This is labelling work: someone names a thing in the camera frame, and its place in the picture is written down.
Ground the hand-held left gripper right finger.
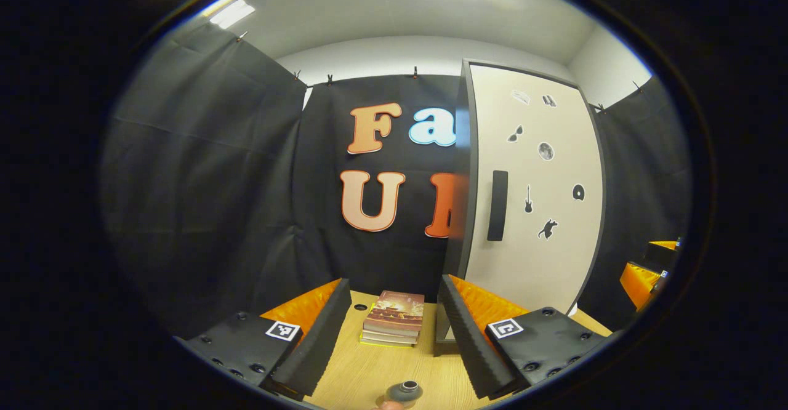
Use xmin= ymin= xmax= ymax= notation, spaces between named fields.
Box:
xmin=436 ymin=275 xmax=615 ymax=400

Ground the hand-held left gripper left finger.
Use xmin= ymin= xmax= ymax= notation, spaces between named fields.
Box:
xmin=174 ymin=278 xmax=353 ymax=398

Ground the silver bottle with colourful label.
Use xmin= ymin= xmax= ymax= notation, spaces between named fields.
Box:
xmin=385 ymin=380 xmax=424 ymax=408

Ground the black door handle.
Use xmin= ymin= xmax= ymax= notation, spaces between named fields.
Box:
xmin=487 ymin=170 xmax=509 ymax=242

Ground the grey cabinet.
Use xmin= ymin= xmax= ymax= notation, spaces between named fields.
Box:
xmin=434 ymin=58 xmax=607 ymax=343

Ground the stack of books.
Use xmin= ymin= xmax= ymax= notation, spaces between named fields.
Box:
xmin=359 ymin=290 xmax=426 ymax=348

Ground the black backdrop cloth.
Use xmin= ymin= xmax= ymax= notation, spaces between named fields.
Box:
xmin=102 ymin=22 xmax=693 ymax=337

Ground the ceiling light panel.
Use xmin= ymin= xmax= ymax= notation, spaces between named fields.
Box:
xmin=206 ymin=0 xmax=256 ymax=30

